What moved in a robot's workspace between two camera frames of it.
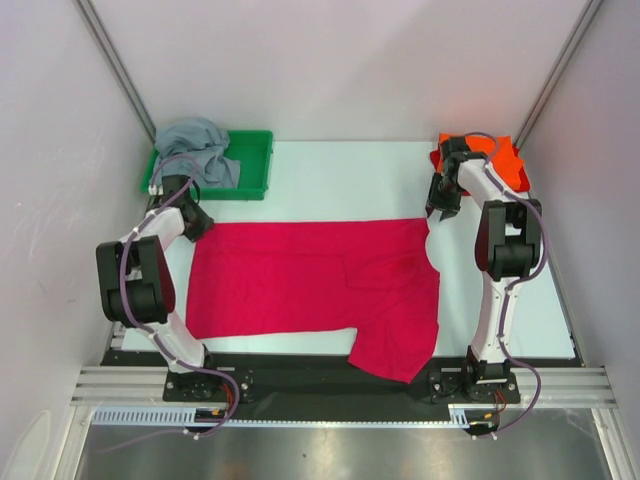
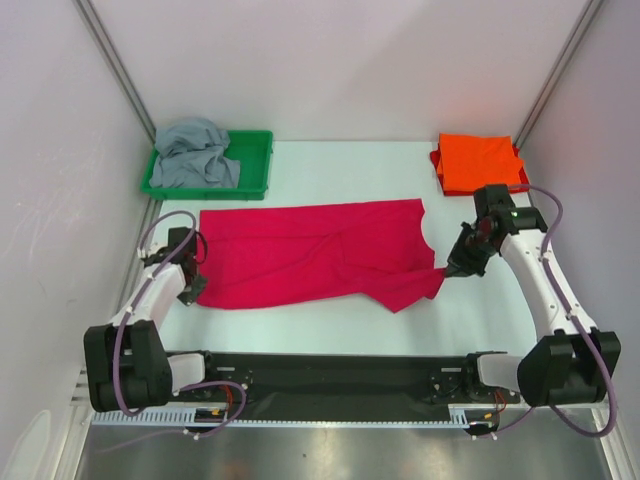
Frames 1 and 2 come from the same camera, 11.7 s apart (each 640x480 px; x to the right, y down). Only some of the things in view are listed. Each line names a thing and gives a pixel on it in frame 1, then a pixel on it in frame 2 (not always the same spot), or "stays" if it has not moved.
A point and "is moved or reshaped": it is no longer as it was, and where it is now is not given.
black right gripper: [443, 203] → [465, 254]
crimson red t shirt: [376, 276] is moved or reshaped
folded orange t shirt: [499, 150] stays
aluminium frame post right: [577, 33] stays
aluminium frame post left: [111, 56] stays
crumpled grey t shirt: [197, 148] stays
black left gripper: [203, 226] → [187, 298]
